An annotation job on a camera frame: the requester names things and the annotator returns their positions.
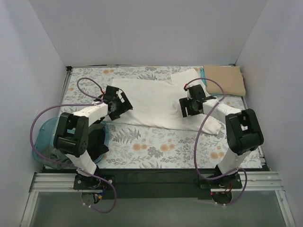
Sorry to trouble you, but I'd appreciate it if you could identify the white t shirt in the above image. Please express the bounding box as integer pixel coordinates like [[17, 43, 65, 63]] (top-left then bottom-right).
[[112, 69, 221, 135]]

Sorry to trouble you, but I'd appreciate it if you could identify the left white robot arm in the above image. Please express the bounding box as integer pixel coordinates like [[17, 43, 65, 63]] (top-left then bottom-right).
[[53, 86, 133, 189]]

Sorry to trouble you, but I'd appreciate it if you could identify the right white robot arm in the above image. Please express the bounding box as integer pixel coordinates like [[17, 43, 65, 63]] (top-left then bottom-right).
[[179, 85, 264, 188]]

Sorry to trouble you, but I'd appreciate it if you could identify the folded teal t shirt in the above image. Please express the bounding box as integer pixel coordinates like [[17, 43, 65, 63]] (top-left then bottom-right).
[[200, 68, 226, 96]]

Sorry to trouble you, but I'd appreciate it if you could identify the floral table cloth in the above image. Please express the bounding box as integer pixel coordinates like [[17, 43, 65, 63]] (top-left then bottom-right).
[[58, 66, 262, 170]]

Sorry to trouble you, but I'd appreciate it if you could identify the folded tan t shirt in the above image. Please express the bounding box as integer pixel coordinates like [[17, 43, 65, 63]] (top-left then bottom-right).
[[204, 65, 246, 96]]

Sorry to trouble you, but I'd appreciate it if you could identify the teal plastic basket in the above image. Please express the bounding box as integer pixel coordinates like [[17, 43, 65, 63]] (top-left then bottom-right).
[[32, 117, 110, 167]]

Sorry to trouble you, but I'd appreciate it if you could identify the grey t shirt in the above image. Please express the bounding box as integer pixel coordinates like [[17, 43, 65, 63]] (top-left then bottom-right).
[[40, 144, 73, 170]]

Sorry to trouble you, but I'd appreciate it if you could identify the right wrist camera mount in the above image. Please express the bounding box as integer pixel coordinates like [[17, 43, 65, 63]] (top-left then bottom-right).
[[184, 84, 192, 100]]

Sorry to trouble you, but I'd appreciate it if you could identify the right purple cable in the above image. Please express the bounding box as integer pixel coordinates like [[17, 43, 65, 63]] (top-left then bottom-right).
[[184, 78, 249, 206]]

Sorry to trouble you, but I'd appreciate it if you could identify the purple cable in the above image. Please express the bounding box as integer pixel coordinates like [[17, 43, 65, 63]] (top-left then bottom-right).
[[30, 77, 118, 213], [184, 78, 249, 206]]

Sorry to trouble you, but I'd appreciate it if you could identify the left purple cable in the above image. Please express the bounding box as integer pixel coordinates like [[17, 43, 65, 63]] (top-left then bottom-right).
[[30, 77, 118, 213]]

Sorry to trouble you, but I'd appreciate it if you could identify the aluminium frame rail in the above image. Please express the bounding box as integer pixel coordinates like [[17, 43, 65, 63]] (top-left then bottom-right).
[[20, 171, 295, 227]]

